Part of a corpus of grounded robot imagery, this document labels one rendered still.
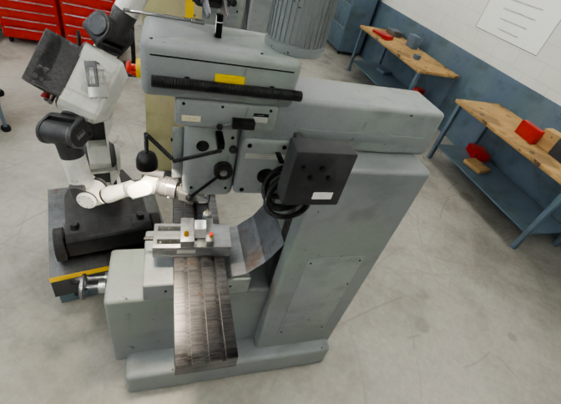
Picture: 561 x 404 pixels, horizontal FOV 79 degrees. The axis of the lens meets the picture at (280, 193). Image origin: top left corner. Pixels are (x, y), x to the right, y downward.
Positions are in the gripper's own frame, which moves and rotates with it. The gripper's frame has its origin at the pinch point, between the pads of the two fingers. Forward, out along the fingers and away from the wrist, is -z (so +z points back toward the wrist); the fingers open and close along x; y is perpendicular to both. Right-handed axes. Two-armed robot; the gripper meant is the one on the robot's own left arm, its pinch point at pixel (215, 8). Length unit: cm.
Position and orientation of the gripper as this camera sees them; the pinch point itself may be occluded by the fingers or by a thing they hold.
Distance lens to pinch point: 120.0
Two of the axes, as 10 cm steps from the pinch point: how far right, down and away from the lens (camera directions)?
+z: -2.8, -9.3, 2.2
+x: -8.7, 1.5, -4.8
